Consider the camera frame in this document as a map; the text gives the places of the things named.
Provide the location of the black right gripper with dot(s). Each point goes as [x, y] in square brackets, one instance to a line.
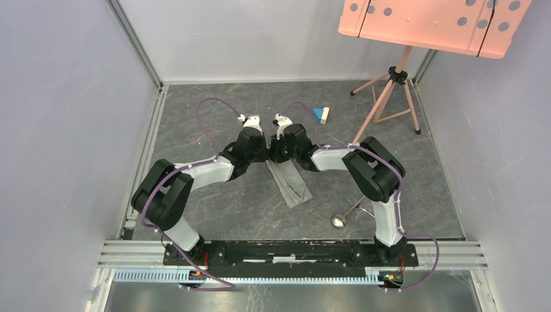
[275, 155]

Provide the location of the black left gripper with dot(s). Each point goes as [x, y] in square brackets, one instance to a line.
[262, 157]

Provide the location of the grey cloth napkin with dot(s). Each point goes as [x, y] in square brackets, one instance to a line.
[292, 187]

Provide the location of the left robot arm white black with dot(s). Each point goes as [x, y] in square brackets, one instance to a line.
[162, 195]

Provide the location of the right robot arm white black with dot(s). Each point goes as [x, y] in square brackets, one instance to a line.
[376, 172]

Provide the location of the blue and white block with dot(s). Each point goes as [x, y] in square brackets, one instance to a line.
[321, 114]

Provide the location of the silver fork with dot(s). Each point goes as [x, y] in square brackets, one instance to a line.
[356, 204]

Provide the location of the silver spoon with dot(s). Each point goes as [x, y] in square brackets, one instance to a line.
[338, 221]

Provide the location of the pink music stand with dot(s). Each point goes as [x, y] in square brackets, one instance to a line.
[475, 28]

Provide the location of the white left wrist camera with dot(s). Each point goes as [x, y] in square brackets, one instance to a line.
[251, 121]

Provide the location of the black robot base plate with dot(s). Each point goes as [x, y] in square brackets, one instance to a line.
[300, 258]

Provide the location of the white slotted cable duct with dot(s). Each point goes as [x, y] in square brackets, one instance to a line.
[192, 277]

